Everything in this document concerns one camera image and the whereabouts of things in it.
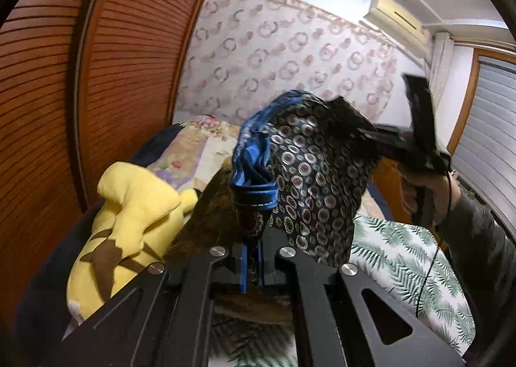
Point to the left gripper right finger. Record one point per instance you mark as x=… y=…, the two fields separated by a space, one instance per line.
x=342 y=317

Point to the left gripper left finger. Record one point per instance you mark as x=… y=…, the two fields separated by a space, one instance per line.
x=163 y=317

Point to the navy patterned satin pajama top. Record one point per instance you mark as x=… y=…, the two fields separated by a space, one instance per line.
x=302 y=165

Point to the person right forearm grey sleeve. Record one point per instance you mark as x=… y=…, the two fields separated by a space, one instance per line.
x=483 y=258

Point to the person right hand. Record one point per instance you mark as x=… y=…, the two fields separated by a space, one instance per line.
x=443 y=189

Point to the wooden sideboard cabinet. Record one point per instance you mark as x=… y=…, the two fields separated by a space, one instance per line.
x=385 y=189

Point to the grey window blind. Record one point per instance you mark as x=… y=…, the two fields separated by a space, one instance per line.
x=485 y=153

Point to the palm leaf print cloth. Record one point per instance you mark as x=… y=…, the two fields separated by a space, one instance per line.
x=403 y=259

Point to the yellow plush toy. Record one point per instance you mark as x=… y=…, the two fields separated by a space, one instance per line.
x=140 y=217

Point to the golden brown patterned folded blanket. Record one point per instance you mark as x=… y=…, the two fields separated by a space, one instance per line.
x=212 y=223

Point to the beige side curtain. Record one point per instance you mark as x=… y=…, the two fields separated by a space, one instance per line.
x=440 y=65

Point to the navy bed sheet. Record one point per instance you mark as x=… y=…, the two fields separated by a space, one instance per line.
x=154 y=148

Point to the floral bed blanket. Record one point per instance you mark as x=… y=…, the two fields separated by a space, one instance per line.
x=196 y=153

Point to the circle patterned sheer curtain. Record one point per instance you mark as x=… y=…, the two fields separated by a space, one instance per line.
x=245 y=53

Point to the wooden louvered wardrobe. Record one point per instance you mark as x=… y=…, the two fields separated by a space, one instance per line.
x=84 y=83

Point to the wall air conditioner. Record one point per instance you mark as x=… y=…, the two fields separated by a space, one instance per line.
x=401 y=25

